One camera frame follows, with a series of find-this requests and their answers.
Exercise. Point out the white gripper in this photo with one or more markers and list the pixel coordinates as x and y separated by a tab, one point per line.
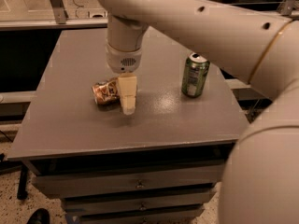
121	61

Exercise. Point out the orange soda can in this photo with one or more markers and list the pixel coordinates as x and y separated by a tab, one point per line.
106	92

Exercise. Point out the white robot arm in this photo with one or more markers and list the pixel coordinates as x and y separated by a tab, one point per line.
260	183

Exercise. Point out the green soda can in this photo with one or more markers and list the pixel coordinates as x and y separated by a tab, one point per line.
194	77

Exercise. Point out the grey drawer cabinet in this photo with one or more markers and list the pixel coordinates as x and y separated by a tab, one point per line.
159	163

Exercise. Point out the black stand leg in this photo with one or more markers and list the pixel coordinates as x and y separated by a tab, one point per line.
22	193

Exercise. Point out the black shoe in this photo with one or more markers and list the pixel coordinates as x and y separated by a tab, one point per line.
40	216

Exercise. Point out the metal railing frame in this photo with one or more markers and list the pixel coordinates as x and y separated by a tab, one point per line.
53	13

